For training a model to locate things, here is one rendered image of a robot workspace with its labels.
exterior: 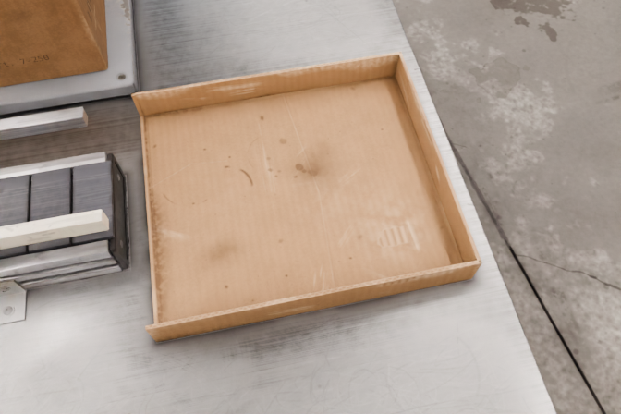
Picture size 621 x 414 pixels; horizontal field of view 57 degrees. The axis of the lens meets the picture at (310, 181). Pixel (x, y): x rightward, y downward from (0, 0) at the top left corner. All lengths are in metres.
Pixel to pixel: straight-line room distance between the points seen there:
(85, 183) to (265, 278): 0.19
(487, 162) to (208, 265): 1.21
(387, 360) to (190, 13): 0.49
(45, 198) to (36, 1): 0.19
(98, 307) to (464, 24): 1.63
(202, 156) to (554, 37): 1.58
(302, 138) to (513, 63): 1.36
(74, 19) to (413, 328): 0.45
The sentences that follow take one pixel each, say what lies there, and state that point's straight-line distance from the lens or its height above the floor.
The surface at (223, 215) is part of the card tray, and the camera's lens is 0.58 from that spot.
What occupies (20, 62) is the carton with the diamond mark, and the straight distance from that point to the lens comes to 0.70.
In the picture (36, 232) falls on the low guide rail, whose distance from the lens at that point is 0.53.
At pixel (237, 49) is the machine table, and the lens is 0.72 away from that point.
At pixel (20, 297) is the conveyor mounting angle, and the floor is 0.83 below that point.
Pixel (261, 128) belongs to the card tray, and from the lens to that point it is 0.64.
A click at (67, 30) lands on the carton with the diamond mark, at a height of 0.92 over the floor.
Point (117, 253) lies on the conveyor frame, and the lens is 0.55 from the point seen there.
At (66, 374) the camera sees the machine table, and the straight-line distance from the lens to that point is 0.57.
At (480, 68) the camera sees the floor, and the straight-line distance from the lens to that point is 1.88.
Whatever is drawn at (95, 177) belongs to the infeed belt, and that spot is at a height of 0.88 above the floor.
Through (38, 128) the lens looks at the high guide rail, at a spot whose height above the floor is 0.96.
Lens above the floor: 1.35
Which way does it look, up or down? 60 degrees down
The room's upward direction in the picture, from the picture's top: straight up
